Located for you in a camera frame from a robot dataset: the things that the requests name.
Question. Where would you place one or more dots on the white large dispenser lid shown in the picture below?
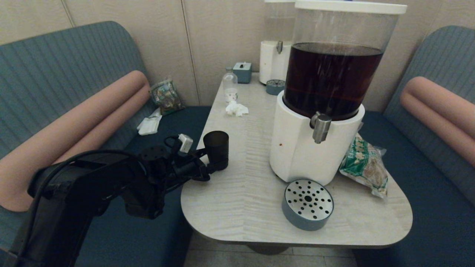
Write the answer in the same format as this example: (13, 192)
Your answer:
(350, 7)

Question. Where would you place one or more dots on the brown green snack bag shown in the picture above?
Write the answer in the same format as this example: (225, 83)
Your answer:
(167, 97)

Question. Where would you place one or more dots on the white napkin pack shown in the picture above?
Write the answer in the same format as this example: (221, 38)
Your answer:
(150, 125)

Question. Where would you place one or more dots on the dark table pedestal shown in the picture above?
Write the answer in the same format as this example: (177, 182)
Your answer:
(268, 248)

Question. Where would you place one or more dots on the small white drink dispenser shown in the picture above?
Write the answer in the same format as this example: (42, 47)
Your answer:
(271, 63)

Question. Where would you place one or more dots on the green white snack bag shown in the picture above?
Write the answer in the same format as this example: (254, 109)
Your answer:
(365, 167)

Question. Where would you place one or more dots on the crumpled white tissue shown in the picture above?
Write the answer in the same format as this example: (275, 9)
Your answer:
(236, 109)

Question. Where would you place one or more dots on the teal bench with short bolster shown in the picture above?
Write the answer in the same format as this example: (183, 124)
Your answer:
(426, 204)

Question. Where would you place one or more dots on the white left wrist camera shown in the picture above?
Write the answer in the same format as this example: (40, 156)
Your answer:
(185, 142)

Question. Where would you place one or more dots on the long pink bolster cushion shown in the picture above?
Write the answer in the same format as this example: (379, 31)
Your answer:
(74, 129)

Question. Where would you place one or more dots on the silver dispenser tap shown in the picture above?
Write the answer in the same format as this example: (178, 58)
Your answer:
(321, 129)

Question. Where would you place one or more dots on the small round drip tray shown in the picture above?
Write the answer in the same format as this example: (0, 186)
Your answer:
(275, 88)

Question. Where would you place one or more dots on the blue grey tissue box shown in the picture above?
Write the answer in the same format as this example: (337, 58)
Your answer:
(243, 73)

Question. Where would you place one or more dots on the short pink bolster cushion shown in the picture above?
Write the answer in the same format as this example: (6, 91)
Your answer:
(438, 107)

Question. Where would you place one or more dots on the round perforated drip tray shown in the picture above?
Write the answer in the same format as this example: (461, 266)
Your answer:
(307, 205)

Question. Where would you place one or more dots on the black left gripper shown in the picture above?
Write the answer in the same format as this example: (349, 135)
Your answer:
(187, 168)

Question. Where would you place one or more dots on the black plastic cup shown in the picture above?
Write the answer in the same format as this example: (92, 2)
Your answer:
(216, 146)

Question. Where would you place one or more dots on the large dispenser with dark tea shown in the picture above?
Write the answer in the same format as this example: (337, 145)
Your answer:
(300, 148)

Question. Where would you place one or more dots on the clear plastic bottle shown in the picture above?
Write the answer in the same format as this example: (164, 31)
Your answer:
(230, 84)

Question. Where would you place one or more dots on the teal bench with long bolster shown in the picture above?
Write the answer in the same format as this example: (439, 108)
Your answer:
(55, 74)

